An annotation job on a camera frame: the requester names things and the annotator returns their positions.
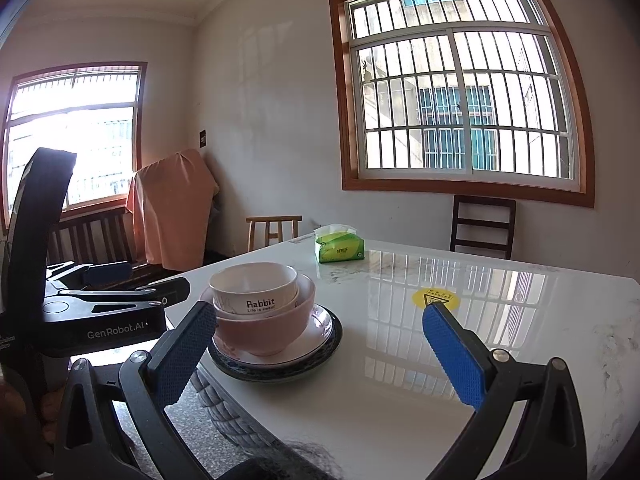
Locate pink bowl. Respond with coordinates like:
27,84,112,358
213,273,316,356

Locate white rabbit bowl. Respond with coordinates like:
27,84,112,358
208,262,298,318

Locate white plate pink roses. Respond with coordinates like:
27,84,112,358
213,304,334,370

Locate yellow hot warning sticker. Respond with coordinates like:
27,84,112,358
411,287,460,311

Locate dark slatted bench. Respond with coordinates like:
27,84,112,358
47,206,149,272

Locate dark wooden chair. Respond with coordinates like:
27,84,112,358
449,195,518,260

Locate orange cloth covered furniture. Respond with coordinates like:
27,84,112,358
126,148,219,272

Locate green tissue pack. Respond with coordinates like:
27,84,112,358
314,224,366,264

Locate light wooden chair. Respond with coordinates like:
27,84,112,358
246,214,303,252

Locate side window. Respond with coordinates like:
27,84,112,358
1,62,148,216

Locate black wall switch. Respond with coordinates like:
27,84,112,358
198,130,207,148

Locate barred window wooden frame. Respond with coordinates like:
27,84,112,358
329,0,596,208

